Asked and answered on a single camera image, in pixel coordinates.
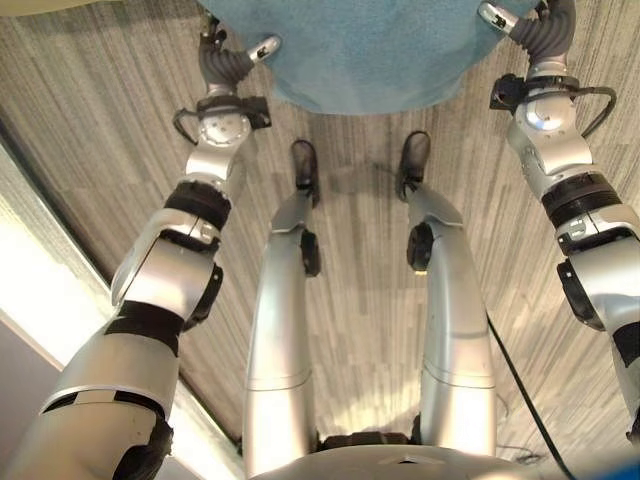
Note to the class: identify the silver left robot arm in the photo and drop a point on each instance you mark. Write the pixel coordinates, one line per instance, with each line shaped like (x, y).
(150, 300)

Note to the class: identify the dark right robot foot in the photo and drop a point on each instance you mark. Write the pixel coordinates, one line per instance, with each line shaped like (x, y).
(416, 155)

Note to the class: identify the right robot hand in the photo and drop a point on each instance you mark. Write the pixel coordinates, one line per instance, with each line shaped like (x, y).
(542, 31)

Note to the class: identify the silver robot leg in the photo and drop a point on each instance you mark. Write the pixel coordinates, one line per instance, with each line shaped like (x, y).
(280, 340)
(452, 340)

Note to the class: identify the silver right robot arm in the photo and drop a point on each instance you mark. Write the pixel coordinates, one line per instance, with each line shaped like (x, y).
(575, 190)

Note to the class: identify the silver robot torso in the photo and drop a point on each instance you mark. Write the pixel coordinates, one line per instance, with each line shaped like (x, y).
(400, 462)

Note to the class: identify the silver right robot leg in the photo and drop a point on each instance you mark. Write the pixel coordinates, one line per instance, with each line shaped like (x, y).
(452, 340)

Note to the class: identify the dark robot foot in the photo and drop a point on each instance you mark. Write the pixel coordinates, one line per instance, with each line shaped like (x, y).
(416, 155)
(305, 162)

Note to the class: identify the dark left robot foot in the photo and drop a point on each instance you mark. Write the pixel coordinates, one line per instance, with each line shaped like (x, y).
(305, 162)

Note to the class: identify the silver left robot leg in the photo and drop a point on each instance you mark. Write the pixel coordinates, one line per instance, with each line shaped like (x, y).
(280, 340)

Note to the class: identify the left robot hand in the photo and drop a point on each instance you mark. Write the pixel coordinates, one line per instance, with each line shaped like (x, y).
(225, 62)

